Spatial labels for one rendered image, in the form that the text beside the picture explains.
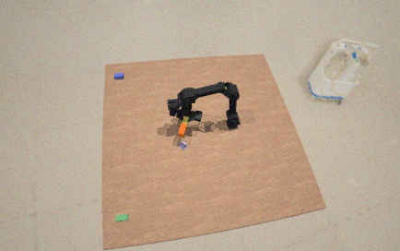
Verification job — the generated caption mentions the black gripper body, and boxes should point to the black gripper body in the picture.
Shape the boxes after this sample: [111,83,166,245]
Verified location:
[170,107,202,122]

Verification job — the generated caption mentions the small green block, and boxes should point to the small green block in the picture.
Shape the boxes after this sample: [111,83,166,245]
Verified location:
[115,213,128,221]

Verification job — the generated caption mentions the blue rectangular block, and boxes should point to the blue rectangular block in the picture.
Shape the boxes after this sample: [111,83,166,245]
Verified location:
[114,73,124,79]

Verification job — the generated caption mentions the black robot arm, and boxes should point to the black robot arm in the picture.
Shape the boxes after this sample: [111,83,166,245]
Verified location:
[167,81,241,129]

